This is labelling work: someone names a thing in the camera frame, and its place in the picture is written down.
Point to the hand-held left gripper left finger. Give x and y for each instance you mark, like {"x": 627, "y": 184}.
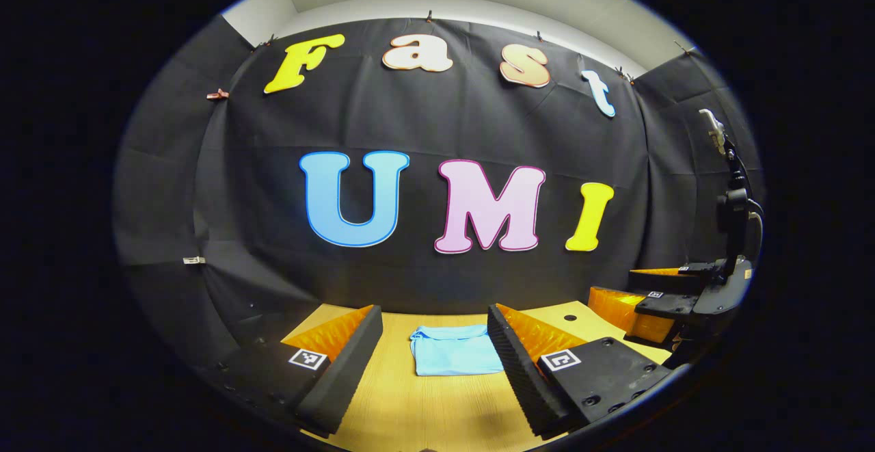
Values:
{"x": 345, "y": 370}

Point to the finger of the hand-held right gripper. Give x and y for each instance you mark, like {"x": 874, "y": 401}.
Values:
{"x": 660, "y": 303}
{"x": 656, "y": 281}

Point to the black backdrop cloth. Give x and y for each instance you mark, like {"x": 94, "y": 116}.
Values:
{"x": 424, "y": 124}

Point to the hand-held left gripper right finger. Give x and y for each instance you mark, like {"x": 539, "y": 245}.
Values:
{"x": 514, "y": 370}

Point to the light blue T-shirt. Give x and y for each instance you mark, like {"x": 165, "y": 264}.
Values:
{"x": 454, "y": 353}

